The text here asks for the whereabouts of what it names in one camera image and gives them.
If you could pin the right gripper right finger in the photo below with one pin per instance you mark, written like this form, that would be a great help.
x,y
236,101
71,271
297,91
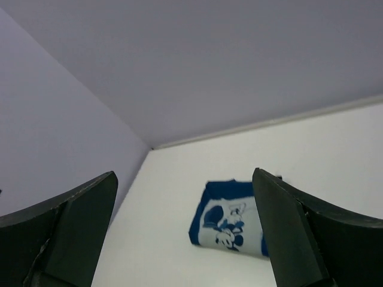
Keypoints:
x,y
312,242

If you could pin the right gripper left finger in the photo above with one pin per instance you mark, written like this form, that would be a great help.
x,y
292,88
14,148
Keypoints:
x,y
58,242

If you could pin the folded white cartoon t shirt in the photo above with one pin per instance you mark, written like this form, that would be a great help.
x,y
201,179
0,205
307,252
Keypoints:
x,y
227,219

